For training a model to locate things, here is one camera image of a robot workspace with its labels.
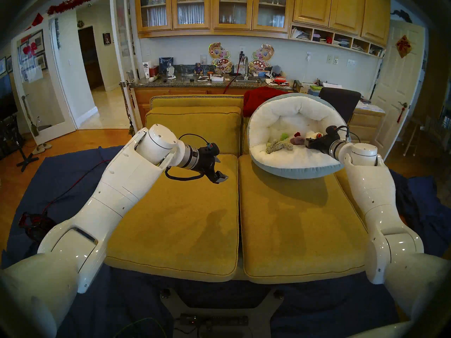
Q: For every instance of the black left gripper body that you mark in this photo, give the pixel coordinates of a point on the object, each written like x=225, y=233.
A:
x=208, y=161

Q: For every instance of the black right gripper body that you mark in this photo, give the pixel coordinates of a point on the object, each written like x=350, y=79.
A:
x=326, y=142

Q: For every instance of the white lamb toy rainbow ears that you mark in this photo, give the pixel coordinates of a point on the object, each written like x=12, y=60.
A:
x=312, y=134

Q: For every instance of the purple plush toy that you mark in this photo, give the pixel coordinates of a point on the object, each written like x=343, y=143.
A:
x=298, y=140

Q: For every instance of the green plush toy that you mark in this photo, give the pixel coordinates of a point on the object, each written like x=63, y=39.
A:
x=284, y=136

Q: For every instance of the beige fuzzy plush toy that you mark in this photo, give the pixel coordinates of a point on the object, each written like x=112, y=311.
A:
x=276, y=146

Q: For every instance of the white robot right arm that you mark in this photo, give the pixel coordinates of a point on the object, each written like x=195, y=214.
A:
x=373, y=200

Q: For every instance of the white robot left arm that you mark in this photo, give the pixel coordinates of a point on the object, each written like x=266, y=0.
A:
x=116, y=186

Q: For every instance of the white fluffy dog bed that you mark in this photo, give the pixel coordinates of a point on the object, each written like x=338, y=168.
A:
x=292, y=108

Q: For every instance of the yellow sofa back cushion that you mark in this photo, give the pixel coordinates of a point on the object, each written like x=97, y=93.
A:
x=218, y=129

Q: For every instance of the black office chair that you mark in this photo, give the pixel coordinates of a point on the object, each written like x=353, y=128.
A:
x=340, y=101

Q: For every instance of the wooden desk with drawers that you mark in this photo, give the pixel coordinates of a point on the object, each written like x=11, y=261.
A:
x=366, y=119

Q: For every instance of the stack of papers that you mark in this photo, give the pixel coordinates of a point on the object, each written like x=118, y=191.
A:
x=370, y=107

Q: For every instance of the yellow sofa seat cushion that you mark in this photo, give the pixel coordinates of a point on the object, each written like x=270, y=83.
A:
x=183, y=235
x=299, y=235

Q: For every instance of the red cloth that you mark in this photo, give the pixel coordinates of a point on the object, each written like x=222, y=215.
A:
x=259, y=98

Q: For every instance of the granite kitchen counter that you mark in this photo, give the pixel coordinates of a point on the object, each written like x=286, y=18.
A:
x=183, y=83

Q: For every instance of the white panel door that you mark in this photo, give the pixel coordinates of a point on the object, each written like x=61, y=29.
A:
x=396, y=94

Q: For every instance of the small teddy bear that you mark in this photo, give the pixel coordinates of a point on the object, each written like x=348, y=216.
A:
x=198, y=69

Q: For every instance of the chrome faucet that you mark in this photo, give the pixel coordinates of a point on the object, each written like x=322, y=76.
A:
x=247, y=68

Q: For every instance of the red box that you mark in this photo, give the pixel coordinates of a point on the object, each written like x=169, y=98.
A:
x=154, y=71

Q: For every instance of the dark blue box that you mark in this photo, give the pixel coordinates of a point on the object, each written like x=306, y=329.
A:
x=165, y=63

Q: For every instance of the white lotion bottle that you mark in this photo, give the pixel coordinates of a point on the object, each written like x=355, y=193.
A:
x=146, y=70

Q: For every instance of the dark blue cloth pile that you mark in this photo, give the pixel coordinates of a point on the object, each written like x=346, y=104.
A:
x=422, y=207

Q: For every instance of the red diamond door ornament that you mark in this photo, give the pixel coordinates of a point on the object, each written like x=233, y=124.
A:
x=404, y=46

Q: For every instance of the blue floor cloth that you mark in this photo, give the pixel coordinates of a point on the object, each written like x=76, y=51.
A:
x=141, y=305

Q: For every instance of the white french door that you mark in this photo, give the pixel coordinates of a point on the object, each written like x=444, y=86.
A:
x=113, y=31
x=56, y=133

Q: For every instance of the small dark framed picture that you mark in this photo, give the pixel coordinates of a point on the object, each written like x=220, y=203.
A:
x=106, y=38

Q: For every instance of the beige slipper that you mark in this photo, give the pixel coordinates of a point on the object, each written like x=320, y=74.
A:
x=38, y=150
x=46, y=146

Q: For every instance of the black floor stand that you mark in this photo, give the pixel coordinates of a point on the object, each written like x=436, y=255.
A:
x=25, y=161

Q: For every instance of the red black floor object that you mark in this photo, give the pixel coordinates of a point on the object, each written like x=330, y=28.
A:
x=37, y=228

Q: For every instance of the red tinsel garland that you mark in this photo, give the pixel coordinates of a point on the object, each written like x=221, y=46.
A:
x=75, y=2

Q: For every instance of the red bow decoration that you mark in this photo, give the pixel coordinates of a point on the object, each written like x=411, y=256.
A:
x=30, y=49

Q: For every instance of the black television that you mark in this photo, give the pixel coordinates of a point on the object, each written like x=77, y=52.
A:
x=7, y=98

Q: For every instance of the red paper diamond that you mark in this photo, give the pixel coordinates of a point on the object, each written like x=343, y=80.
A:
x=37, y=19

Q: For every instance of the yellow fabric sofa frame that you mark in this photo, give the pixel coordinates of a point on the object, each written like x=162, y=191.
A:
x=197, y=101

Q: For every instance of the cartoon pig wall decoration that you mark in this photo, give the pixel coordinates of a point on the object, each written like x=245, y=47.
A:
x=263, y=55
x=219, y=55

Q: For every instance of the wooden wall cabinet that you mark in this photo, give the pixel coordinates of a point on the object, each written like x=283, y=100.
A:
x=313, y=6

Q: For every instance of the grey robot base frame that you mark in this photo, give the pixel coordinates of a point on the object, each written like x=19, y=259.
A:
x=264, y=312

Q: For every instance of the black wall decoration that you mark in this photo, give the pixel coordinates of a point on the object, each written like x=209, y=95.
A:
x=401, y=15

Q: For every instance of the black framed wall photo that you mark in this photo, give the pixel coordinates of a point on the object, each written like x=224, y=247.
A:
x=9, y=64

